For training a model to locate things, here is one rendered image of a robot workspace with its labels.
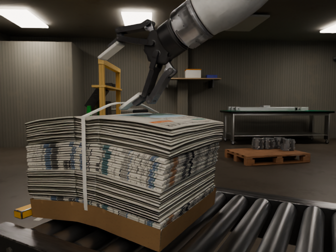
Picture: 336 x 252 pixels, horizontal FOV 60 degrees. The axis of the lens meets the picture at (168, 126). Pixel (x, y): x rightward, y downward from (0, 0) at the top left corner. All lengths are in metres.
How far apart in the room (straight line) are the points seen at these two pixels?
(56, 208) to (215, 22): 0.52
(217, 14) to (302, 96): 9.13
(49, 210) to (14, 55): 7.36
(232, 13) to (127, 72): 8.01
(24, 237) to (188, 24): 0.53
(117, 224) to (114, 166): 0.11
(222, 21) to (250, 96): 8.44
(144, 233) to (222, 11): 0.43
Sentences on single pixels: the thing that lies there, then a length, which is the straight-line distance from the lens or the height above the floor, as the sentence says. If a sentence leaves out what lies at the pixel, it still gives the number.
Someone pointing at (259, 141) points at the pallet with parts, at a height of 0.33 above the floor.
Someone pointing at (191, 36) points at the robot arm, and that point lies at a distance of 0.61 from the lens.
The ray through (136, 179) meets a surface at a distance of 0.55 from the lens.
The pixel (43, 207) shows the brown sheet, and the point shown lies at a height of 0.83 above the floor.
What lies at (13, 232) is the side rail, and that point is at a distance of 0.72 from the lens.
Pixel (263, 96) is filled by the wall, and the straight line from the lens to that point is 9.15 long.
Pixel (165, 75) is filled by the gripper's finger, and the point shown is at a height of 1.13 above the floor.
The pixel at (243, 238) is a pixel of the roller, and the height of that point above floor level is 0.80.
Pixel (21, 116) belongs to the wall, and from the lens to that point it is 7.88.
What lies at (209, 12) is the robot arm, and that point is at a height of 1.24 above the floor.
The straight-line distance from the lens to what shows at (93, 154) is 0.61.
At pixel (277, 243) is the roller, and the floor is 0.80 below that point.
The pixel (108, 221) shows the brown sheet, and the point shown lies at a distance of 0.61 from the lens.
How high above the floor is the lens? 1.07
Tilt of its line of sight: 4 degrees down
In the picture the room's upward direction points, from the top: straight up
